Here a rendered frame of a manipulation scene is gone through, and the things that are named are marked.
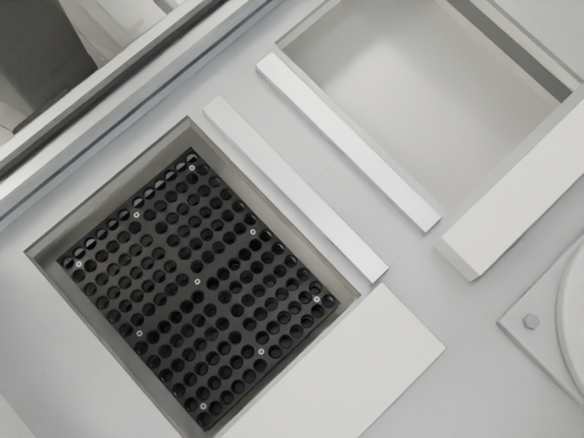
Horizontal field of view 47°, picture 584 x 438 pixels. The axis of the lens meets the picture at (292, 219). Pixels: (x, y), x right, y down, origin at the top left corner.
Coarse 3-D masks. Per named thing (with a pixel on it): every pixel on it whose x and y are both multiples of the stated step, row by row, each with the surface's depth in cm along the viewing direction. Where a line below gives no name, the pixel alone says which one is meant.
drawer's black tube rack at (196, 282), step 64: (192, 192) 68; (128, 256) 70; (192, 256) 67; (256, 256) 67; (128, 320) 65; (192, 320) 65; (256, 320) 65; (320, 320) 65; (192, 384) 67; (256, 384) 67
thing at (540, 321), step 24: (576, 240) 62; (552, 264) 62; (576, 264) 60; (528, 288) 62; (552, 288) 61; (576, 288) 59; (528, 312) 60; (552, 312) 60; (576, 312) 58; (528, 336) 60; (552, 336) 60; (576, 336) 58; (552, 360) 59; (576, 360) 57; (576, 384) 58
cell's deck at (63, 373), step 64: (320, 0) 69; (512, 0) 70; (576, 0) 70; (576, 64) 68; (128, 128) 65; (256, 128) 66; (64, 192) 64; (256, 192) 66; (320, 192) 64; (576, 192) 64; (0, 256) 62; (320, 256) 64; (384, 256) 62; (512, 256) 63; (0, 320) 60; (64, 320) 60; (448, 320) 61; (0, 384) 59; (64, 384) 59; (128, 384) 59; (448, 384) 60; (512, 384) 60
